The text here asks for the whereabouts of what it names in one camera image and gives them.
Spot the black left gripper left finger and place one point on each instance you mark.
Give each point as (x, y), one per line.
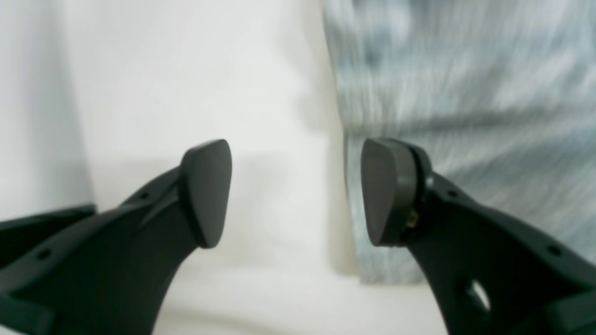
(79, 272)

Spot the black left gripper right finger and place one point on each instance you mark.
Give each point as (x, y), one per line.
(490, 273)

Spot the grey T-shirt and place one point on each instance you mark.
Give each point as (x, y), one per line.
(500, 94)

